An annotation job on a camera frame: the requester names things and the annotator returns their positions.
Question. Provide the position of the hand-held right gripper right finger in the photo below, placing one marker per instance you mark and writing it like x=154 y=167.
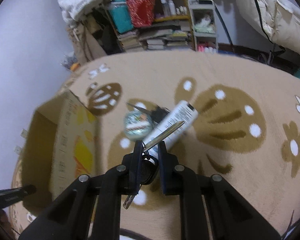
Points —
x=162 y=165

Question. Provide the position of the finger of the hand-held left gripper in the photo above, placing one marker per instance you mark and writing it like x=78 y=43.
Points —
x=15 y=192

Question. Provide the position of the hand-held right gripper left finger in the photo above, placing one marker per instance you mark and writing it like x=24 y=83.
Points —
x=138 y=160

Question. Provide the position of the key bunch black fob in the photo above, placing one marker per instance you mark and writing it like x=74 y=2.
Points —
x=162 y=133

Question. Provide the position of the printed cardboard box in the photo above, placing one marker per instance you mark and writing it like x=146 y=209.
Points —
x=65 y=130

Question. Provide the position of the round green tin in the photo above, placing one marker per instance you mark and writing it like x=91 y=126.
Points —
x=137 y=125

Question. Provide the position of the white bottle blue label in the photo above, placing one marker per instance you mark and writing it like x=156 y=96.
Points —
x=182 y=115

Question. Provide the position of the beige printed blanket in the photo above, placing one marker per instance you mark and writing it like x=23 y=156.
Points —
x=227 y=75

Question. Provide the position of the stack of books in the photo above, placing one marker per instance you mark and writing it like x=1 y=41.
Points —
x=130 y=41

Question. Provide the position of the grey fluffy bundle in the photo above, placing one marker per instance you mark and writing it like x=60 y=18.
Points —
x=68 y=61

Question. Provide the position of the beige hanging coat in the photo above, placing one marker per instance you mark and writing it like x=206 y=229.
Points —
x=90 y=42

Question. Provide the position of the black hanging bag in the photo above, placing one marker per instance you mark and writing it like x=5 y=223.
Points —
x=106 y=35

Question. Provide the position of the teal storage box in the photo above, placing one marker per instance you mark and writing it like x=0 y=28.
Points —
x=121 y=17

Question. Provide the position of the pale green packets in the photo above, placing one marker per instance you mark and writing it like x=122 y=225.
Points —
x=204 y=26

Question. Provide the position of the red patterned bag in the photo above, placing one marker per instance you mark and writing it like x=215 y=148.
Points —
x=141 y=12

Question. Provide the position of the white tall bottle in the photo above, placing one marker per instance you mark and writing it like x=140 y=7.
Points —
x=172 y=8

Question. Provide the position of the clear tall bottle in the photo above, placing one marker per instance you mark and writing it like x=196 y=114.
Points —
x=164 y=6

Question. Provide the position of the wooden shelf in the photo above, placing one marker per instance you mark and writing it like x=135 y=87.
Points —
x=184 y=5

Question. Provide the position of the white trolley cart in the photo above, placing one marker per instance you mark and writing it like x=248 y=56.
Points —
x=201 y=0

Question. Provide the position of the white quilted garment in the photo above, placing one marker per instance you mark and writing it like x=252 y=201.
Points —
x=75 y=2

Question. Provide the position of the cream puffer jacket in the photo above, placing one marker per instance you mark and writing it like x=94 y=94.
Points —
x=284 y=17

